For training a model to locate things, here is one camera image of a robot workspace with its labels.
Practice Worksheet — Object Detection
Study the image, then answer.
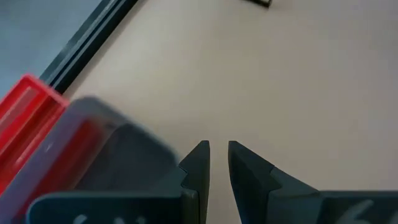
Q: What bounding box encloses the red plastic basket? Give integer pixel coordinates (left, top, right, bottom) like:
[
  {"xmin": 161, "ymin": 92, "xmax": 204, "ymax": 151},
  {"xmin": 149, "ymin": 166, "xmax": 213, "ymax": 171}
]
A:
[{"xmin": 0, "ymin": 73, "xmax": 105, "ymax": 218}]

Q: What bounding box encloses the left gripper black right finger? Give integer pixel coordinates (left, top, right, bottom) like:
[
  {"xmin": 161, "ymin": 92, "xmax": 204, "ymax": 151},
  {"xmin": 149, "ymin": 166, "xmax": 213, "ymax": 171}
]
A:
[{"xmin": 228, "ymin": 140, "xmax": 398, "ymax": 224}]

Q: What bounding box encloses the grey translucent plastic basket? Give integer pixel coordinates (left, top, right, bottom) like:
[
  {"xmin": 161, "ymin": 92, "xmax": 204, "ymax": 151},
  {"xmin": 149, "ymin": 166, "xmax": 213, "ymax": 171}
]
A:
[{"xmin": 0, "ymin": 96, "xmax": 188, "ymax": 224}]

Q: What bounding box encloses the black aluminium table frame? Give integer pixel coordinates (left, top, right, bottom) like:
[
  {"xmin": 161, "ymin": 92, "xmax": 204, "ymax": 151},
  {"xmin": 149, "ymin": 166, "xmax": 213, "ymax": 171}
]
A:
[{"xmin": 38, "ymin": 0, "xmax": 139, "ymax": 95}]

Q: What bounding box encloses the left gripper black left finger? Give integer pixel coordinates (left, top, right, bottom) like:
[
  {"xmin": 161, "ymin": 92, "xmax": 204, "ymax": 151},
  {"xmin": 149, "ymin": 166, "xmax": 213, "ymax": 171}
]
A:
[{"xmin": 25, "ymin": 139, "xmax": 211, "ymax": 224}]

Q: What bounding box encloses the wooden shelf with black frame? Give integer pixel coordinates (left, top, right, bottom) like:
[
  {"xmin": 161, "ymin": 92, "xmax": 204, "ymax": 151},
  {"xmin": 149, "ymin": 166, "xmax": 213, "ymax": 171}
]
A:
[{"xmin": 244, "ymin": 0, "xmax": 274, "ymax": 9}]

